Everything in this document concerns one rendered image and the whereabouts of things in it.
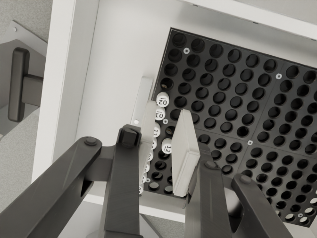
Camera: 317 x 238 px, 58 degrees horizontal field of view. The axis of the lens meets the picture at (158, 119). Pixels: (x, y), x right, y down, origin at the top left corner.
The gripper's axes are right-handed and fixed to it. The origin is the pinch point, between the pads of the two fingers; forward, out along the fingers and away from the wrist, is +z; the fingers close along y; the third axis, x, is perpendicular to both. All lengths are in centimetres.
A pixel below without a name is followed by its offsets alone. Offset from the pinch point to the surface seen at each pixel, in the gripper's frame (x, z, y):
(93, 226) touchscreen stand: -101, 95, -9
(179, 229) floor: -95, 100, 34
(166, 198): -13.8, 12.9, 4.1
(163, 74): 2.2, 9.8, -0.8
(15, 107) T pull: -4.4, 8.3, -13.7
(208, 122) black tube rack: -2.4, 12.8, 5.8
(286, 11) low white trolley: 11.8, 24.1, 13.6
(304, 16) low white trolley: 11.8, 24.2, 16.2
